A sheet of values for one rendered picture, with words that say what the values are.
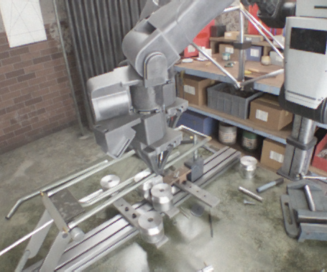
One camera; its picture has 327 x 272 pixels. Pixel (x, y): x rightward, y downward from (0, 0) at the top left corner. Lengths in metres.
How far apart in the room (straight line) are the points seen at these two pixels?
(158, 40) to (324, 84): 0.73
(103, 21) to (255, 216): 2.70
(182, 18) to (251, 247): 0.48
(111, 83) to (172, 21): 0.13
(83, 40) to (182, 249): 2.58
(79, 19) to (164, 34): 2.55
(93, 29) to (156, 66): 2.62
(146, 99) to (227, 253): 0.37
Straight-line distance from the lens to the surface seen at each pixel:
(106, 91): 0.39
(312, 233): 0.62
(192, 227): 0.63
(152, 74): 0.37
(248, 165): 0.75
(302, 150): 1.15
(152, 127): 0.42
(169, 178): 0.65
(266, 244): 0.62
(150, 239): 0.54
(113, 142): 0.40
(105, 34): 3.03
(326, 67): 0.97
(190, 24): 0.39
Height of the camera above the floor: 1.36
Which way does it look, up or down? 29 degrees down
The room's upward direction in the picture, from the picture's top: 5 degrees counter-clockwise
